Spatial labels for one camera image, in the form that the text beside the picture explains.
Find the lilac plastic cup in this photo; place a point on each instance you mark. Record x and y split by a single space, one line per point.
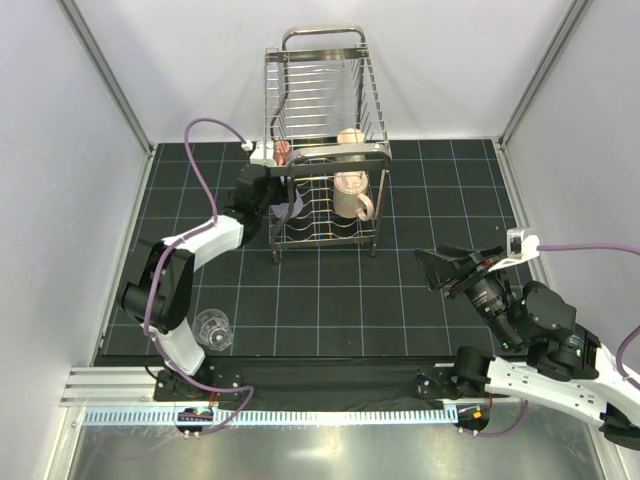
295 205

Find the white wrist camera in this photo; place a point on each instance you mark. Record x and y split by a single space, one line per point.
260 153
522 247

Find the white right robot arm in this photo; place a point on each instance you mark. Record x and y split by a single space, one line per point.
567 367

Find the white slotted cable duct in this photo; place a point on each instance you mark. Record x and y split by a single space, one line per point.
183 416

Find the right aluminium frame post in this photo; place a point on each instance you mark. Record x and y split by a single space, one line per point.
570 21

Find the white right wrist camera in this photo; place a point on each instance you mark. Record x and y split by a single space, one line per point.
522 247

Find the tan mug lilac inside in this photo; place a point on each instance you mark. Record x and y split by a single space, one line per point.
350 196

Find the left aluminium frame post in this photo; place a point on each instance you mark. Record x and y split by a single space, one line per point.
87 39

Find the clear glass tumbler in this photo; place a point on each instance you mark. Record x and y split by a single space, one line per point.
212 330

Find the steel wire dish rack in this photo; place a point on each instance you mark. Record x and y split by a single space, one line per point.
318 82

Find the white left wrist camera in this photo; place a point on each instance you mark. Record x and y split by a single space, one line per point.
260 153

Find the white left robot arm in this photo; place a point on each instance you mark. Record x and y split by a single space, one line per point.
156 288

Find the aluminium frame post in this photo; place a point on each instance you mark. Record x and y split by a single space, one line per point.
87 39
570 21

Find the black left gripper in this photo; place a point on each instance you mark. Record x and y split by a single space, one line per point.
282 190

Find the pink ceramic mug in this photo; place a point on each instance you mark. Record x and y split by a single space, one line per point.
282 149

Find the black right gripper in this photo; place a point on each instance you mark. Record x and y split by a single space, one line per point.
437 268

